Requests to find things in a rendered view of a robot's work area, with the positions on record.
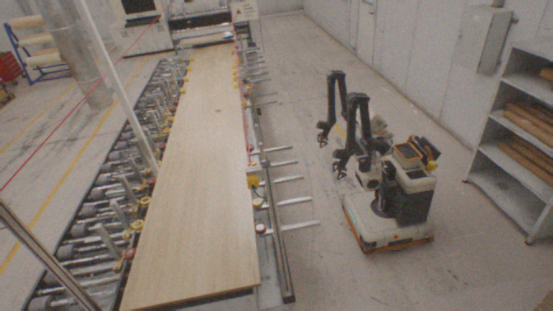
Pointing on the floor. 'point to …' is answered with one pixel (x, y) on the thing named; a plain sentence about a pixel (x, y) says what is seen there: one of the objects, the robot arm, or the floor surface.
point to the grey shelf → (536, 48)
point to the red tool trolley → (10, 67)
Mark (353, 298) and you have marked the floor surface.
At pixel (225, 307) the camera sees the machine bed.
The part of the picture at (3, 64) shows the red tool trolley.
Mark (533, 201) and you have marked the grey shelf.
